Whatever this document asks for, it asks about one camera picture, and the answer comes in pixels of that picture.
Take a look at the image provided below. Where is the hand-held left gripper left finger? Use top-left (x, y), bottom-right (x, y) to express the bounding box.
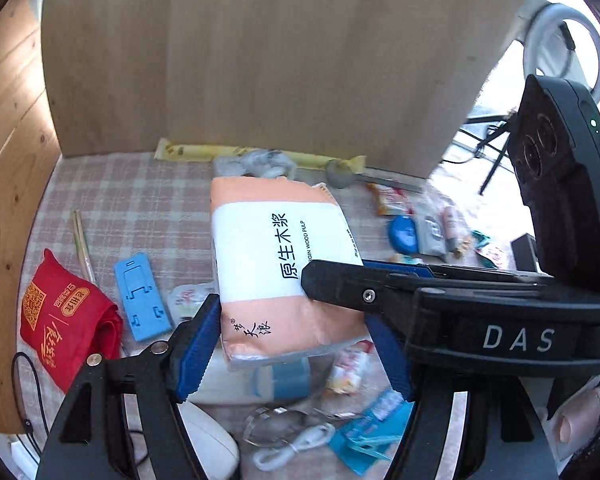
top-left (34, 292), bottom-right (222, 480)

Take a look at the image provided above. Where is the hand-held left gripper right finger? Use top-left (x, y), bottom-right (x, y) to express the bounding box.
top-left (365, 316), bottom-right (563, 480)

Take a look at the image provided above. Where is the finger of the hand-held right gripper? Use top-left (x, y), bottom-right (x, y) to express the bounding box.
top-left (362, 259), bottom-right (551, 288)
top-left (300, 259), bottom-right (420, 320)

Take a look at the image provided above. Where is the orange and white tissue pack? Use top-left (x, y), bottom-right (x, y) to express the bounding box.
top-left (210, 176), bottom-right (371, 373)

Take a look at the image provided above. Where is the person's right hand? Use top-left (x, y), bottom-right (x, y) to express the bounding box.
top-left (547, 367), bottom-right (600, 463)

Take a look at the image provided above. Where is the blue round case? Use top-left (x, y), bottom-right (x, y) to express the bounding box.
top-left (387, 215), bottom-right (420, 256)

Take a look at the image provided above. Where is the grey zip pouch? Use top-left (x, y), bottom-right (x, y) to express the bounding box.
top-left (415, 212), bottom-right (448, 261)

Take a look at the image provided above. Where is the coffee creamer sachet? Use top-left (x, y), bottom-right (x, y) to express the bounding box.
top-left (326, 341), bottom-right (373, 395)

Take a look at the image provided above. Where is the blue wet wipes pack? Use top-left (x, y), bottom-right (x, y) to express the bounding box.
top-left (352, 389), bottom-right (413, 441)

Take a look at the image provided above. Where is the white plastic packet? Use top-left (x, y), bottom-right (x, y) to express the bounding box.
top-left (167, 284), bottom-right (221, 326)

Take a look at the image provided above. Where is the blue phone stand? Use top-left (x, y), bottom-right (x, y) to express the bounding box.
top-left (113, 255), bottom-right (173, 343)

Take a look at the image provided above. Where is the pink roll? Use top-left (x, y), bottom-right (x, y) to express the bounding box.
top-left (442, 205), bottom-right (468, 243)

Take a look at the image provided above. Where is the red and orange snack packet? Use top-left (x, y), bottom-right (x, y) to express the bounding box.
top-left (367, 182), bottom-right (413, 218)

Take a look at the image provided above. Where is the red and white sachet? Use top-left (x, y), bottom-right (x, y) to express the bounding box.
top-left (482, 245), bottom-right (508, 268)

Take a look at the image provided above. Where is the white rounded object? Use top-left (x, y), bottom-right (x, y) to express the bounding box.
top-left (179, 402), bottom-right (241, 480)

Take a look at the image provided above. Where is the teal plastic clip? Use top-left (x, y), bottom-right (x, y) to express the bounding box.
top-left (328, 432), bottom-right (401, 476)

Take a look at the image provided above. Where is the grey spoon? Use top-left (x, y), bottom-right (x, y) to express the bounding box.
top-left (327, 159), bottom-right (426, 193)

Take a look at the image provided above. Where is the red cloth bag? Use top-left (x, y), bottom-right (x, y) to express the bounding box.
top-left (19, 249), bottom-right (123, 393)

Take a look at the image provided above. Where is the crumpled white plastic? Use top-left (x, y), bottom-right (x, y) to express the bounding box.
top-left (212, 149), bottom-right (298, 181)

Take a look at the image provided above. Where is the wooden chopstick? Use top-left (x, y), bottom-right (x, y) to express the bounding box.
top-left (71, 210), bottom-right (93, 283)
top-left (75, 210), bottom-right (97, 281)

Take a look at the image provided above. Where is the pink plaid tablecloth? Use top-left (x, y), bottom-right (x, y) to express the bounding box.
top-left (25, 152), bottom-right (531, 480)

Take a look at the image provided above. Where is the long yellow packet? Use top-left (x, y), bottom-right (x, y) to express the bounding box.
top-left (155, 138), bottom-right (368, 171)

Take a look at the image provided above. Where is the white plastic block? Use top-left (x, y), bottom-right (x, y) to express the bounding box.
top-left (7, 435), bottom-right (41, 478)

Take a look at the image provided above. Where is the light wooden board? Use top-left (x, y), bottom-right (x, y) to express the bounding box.
top-left (40, 0), bottom-right (536, 181)

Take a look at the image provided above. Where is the pine wood panel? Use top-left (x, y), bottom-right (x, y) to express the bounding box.
top-left (0, 0), bottom-right (63, 433)

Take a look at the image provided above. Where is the coiled white usb cable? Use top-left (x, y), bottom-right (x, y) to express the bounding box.
top-left (252, 422), bottom-right (337, 471)

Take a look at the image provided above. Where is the black cable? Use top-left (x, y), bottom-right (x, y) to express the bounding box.
top-left (11, 351), bottom-right (51, 441)

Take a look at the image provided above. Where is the white ring light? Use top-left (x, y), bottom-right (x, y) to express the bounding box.
top-left (522, 2), bottom-right (600, 106)

